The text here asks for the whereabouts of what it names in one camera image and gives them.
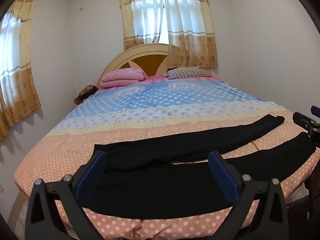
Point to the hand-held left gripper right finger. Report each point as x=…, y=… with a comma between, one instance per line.
x=222, y=175

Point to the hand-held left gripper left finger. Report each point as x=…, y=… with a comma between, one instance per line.
x=91, y=172

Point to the brown patterned bag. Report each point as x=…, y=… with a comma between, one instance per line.
x=85, y=92

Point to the pink folded blanket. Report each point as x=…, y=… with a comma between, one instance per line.
x=122, y=76

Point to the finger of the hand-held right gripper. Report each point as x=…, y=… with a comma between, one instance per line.
x=312, y=130
x=316, y=110

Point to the striped pillow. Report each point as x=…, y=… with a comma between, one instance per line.
x=187, y=73

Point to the pink bed sheet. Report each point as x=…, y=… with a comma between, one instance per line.
x=157, y=78

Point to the beige floral window curtain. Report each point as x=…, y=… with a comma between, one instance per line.
x=195, y=47
x=20, y=87

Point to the black pants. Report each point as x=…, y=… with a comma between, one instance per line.
x=162, y=185

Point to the cream wooden headboard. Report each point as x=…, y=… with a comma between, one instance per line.
x=147, y=62

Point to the polka dot bed blanket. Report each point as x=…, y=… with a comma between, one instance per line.
x=125, y=120

